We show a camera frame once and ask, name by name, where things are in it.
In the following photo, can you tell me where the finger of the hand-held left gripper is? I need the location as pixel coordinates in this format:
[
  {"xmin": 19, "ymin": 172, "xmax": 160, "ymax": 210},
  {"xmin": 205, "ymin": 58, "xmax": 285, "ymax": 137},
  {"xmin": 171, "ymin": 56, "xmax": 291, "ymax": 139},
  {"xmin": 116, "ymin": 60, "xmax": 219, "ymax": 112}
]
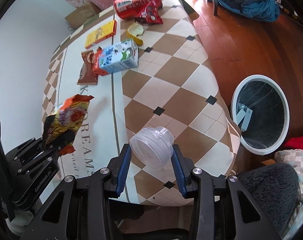
[
  {"xmin": 17, "ymin": 130, "xmax": 76, "ymax": 177},
  {"xmin": 4, "ymin": 137, "xmax": 46, "ymax": 167}
]

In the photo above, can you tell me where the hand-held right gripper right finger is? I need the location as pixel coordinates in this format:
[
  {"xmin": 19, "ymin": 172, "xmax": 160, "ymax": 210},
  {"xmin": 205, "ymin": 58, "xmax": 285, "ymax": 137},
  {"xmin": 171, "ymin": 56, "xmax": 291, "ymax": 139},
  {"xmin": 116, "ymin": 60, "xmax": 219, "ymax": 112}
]
[{"xmin": 170, "ymin": 145, "xmax": 282, "ymax": 240}]

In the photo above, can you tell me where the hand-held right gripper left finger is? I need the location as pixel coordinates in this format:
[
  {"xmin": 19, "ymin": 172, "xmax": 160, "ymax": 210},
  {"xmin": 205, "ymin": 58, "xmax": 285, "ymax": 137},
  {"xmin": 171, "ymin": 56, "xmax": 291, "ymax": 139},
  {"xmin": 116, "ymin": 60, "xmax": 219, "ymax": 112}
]
[{"xmin": 20, "ymin": 145, "xmax": 132, "ymax": 240}]

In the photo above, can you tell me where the orange noodle packet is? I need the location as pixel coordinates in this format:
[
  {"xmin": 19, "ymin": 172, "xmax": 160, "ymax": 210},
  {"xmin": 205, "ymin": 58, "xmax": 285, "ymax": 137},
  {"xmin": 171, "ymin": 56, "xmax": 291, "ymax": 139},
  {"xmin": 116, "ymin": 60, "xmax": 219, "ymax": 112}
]
[{"xmin": 43, "ymin": 94, "xmax": 95, "ymax": 155}]

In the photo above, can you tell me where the clear plastic cup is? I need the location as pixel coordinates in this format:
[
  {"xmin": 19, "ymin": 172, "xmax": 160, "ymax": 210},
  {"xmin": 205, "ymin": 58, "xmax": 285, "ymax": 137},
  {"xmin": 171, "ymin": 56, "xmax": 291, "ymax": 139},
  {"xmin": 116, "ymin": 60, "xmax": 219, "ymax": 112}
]
[{"xmin": 130, "ymin": 126, "xmax": 175, "ymax": 172}]

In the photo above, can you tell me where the white round bin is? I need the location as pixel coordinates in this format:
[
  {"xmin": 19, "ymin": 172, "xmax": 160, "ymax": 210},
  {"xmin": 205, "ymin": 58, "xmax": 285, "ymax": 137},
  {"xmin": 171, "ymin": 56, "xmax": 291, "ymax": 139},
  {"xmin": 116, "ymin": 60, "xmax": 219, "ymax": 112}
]
[{"xmin": 230, "ymin": 74, "xmax": 290, "ymax": 155}]

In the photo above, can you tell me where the brown snack wrapper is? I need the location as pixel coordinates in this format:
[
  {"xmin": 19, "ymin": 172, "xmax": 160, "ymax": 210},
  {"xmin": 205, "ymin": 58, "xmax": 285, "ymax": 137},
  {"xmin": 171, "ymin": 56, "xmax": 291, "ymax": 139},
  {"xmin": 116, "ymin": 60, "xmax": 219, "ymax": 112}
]
[{"xmin": 77, "ymin": 51, "xmax": 99, "ymax": 85}]

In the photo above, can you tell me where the red orange snack wrapper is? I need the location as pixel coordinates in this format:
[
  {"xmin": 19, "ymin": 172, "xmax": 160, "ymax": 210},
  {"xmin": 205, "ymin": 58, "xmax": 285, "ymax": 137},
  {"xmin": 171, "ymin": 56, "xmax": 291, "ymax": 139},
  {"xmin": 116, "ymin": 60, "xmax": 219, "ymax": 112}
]
[{"xmin": 92, "ymin": 47, "xmax": 109, "ymax": 76}]

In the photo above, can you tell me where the grey carton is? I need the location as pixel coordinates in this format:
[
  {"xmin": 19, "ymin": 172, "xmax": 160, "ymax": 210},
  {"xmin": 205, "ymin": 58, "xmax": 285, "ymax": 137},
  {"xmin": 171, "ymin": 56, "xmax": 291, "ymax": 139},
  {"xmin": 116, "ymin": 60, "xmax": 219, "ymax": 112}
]
[{"xmin": 235, "ymin": 103, "xmax": 252, "ymax": 132}]

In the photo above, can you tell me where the grey fuzzy cushion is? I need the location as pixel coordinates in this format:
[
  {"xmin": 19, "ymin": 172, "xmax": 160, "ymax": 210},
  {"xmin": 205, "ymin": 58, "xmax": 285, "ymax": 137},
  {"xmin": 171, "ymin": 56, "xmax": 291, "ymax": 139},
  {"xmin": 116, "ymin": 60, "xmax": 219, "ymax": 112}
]
[{"xmin": 238, "ymin": 162, "xmax": 303, "ymax": 235}]

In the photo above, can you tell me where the brown checkered tablecloth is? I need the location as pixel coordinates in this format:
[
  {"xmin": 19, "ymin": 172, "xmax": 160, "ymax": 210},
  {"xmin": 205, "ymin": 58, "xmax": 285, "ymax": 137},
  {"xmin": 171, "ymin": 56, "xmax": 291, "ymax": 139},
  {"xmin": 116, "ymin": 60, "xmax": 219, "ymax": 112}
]
[{"xmin": 42, "ymin": 0, "xmax": 242, "ymax": 207}]

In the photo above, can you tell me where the blue white milk carton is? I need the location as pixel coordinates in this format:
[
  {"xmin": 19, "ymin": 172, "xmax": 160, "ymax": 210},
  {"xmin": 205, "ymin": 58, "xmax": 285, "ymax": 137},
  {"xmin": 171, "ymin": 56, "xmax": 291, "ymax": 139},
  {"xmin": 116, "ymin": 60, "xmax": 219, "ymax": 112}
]
[{"xmin": 98, "ymin": 39, "xmax": 139, "ymax": 74}]

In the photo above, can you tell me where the black bin liner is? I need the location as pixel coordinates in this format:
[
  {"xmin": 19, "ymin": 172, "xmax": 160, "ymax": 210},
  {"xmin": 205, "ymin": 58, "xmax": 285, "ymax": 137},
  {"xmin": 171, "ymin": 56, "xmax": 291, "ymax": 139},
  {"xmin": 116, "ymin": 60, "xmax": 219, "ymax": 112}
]
[{"xmin": 238, "ymin": 79, "xmax": 285, "ymax": 149}]

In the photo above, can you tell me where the yellow orange flat box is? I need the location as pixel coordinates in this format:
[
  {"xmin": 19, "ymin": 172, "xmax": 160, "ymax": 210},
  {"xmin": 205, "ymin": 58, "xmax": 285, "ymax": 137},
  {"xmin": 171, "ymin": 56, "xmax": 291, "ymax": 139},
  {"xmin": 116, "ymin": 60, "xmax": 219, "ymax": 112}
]
[{"xmin": 85, "ymin": 20, "xmax": 117, "ymax": 50}]

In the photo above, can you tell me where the pale checked cushion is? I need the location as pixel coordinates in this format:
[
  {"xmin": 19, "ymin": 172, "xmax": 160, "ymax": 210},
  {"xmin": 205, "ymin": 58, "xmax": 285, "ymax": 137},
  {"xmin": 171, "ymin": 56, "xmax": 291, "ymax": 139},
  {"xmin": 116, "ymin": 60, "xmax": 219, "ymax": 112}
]
[{"xmin": 274, "ymin": 149, "xmax": 303, "ymax": 230}]

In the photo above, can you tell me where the red cloth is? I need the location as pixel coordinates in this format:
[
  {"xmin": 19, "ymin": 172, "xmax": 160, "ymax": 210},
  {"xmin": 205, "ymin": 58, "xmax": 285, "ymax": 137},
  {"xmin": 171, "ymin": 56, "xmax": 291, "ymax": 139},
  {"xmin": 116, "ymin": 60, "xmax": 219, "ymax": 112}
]
[{"xmin": 284, "ymin": 134, "xmax": 303, "ymax": 154}]

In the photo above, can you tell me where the yellow fruit peel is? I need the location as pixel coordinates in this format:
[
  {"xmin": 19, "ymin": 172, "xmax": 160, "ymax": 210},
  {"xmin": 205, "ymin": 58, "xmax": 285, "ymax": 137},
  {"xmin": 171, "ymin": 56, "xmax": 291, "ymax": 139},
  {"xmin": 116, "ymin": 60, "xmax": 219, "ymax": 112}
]
[
  {"xmin": 127, "ymin": 22, "xmax": 144, "ymax": 36},
  {"xmin": 128, "ymin": 31, "xmax": 144, "ymax": 46}
]

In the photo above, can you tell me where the brown cardboard box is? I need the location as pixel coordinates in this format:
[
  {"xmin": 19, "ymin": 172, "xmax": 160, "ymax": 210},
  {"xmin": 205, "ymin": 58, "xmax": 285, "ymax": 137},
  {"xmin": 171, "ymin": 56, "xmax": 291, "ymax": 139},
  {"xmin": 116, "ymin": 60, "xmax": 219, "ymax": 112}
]
[{"xmin": 65, "ymin": 1, "xmax": 102, "ymax": 28}]

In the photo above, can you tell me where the red cookie packet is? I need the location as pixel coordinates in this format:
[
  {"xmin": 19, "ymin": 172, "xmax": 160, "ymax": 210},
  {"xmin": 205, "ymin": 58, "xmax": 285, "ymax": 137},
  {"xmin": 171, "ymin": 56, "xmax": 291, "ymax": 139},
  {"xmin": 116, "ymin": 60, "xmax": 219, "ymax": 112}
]
[{"xmin": 135, "ymin": 1, "xmax": 163, "ymax": 25}]

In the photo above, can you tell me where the red snack bag white label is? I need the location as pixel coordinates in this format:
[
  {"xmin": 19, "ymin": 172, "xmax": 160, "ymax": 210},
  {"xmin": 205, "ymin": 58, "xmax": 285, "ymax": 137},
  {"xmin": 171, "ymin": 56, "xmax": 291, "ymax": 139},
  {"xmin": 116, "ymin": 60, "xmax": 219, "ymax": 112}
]
[{"xmin": 114, "ymin": 0, "xmax": 154, "ymax": 20}]

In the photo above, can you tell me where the blue jacket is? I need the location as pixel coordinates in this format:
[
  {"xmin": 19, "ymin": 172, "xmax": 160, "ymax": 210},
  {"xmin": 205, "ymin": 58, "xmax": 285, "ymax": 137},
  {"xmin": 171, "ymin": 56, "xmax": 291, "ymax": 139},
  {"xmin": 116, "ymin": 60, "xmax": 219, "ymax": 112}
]
[{"xmin": 207, "ymin": 0, "xmax": 280, "ymax": 23}]

